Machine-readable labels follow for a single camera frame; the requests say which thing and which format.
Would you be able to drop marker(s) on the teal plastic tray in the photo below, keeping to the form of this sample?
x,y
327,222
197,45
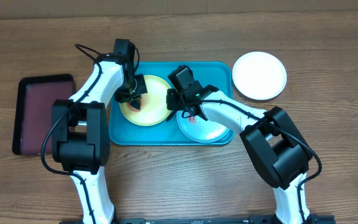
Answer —
x,y
123,132

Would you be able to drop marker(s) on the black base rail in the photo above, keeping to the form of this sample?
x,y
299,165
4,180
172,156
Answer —
x,y
256,219

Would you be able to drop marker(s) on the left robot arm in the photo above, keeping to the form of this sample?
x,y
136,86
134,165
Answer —
x,y
80,135

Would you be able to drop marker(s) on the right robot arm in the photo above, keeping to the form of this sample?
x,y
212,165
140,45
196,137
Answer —
x,y
278,151

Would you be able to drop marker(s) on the green and red sponge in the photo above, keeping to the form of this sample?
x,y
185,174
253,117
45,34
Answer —
x,y
135,104

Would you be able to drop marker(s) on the black tray with maroon inside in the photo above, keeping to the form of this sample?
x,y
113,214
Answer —
x,y
35,98

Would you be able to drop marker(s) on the yellow-green plate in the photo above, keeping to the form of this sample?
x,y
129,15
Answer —
x,y
153,106

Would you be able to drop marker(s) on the white plate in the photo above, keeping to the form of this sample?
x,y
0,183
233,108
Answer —
x,y
259,76

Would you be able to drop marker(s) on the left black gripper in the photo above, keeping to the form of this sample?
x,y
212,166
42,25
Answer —
x,y
120,98

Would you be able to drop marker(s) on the light blue plate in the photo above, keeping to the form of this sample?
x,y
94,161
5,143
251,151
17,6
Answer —
x,y
199,130

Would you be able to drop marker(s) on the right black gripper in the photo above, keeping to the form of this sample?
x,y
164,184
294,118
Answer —
x,y
172,98

